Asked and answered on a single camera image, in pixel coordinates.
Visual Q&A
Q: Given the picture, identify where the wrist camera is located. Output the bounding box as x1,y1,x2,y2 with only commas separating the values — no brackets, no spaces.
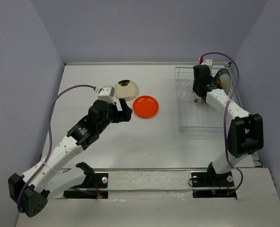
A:
94,86,115,104
199,58,213,70

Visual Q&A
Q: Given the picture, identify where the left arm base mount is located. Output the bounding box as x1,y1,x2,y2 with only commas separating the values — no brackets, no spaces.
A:
63,172,109,199

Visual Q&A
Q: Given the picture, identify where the white wire dish rack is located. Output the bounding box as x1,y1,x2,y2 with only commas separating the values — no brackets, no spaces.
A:
175,67,223,134

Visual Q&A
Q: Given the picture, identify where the brown yellow patterned plate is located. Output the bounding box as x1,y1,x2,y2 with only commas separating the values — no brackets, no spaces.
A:
213,77,222,89

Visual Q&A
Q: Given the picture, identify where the white plate dark green rim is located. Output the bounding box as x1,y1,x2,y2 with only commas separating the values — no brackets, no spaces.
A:
215,69,231,95

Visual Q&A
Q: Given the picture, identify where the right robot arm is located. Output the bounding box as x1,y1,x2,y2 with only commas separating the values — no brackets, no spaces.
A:
193,64,263,185

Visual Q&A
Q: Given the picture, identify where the white plate teal red rim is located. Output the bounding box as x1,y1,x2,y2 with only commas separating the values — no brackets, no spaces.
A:
192,91,204,104

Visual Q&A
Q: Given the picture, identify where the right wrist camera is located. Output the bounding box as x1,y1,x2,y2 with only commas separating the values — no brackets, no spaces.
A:
199,58,213,70

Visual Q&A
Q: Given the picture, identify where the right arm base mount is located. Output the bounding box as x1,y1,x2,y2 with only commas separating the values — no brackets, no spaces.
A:
188,172,237,198

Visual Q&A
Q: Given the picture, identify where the orange plate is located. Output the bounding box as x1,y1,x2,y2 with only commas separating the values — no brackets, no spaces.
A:
133,96,159,119

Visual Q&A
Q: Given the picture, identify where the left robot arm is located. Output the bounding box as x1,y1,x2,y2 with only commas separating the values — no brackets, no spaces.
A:
8,98,132,218

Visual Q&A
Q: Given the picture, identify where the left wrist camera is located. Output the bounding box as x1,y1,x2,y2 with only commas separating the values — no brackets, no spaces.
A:
94,86,115,104

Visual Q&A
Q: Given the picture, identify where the cream plate black brush mark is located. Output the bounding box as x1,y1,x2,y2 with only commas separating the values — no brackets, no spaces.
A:
114,79,139,100

